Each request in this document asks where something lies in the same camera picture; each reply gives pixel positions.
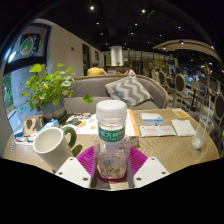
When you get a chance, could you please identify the clear water bottle white cap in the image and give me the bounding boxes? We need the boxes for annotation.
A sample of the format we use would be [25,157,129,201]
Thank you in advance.
[93,99,132,183]

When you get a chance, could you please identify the pill blister pack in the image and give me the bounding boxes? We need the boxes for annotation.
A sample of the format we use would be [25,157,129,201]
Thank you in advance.
[10,139,18,153]

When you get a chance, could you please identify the green potted plant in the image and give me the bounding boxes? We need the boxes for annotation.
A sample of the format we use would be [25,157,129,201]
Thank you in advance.
[20,62,94,123]

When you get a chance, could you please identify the white paper napkin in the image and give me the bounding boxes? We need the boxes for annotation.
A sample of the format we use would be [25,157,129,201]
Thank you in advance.
[171,119,197,137]

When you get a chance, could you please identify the white round pillar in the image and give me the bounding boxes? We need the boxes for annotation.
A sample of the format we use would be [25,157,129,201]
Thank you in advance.
[110,45,124,67]

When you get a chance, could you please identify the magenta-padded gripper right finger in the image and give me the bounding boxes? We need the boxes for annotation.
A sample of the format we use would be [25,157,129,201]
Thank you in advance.
[128,146,171,189]

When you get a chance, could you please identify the group of dining chairs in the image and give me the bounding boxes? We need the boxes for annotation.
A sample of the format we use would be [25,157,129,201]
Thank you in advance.
[154,68,224,134]

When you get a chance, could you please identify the grey white chevron cushion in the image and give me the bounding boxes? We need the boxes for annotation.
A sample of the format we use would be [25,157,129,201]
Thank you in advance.
[104,75,154,108]

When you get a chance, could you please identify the group of ceiling lights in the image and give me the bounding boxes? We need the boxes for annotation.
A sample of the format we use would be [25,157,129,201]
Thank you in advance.
[88,4,188,44]

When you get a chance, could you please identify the window with festive decals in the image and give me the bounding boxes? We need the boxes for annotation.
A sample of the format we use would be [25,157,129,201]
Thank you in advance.
[2,23,53,131]

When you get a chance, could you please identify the person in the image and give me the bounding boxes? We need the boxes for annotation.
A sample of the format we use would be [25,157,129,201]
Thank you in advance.
[86,60,108,77]
[122,63,137,76]

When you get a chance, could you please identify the colourful printed leaflet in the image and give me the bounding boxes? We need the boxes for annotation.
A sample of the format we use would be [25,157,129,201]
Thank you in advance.
[64,113,99,135]

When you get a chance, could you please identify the clear plastic cup with straw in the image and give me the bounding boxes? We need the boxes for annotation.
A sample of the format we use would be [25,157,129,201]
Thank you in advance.
[191,99,215,150]

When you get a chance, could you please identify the grey curved sofa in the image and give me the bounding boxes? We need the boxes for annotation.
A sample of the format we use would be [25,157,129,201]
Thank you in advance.
[63,73,170,114]

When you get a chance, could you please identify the small white blue box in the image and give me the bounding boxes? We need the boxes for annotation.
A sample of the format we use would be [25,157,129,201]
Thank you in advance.
[139,112,165,127]

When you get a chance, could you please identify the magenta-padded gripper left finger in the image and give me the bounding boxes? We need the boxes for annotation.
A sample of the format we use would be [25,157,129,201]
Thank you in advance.
[54,146,98,189]

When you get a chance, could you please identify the white printed paper sheets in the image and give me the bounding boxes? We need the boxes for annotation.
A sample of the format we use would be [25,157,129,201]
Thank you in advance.
[139,124,177,138]

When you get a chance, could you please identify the brown paper sheet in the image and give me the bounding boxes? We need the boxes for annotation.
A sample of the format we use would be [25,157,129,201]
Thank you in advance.
[22,114,46,137]

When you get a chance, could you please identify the pale green ceramic mug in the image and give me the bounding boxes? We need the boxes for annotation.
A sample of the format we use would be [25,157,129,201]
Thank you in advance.
[32,125,78,173]

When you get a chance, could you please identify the yellow card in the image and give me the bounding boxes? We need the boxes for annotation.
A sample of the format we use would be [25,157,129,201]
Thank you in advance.
[171,108,191,118]

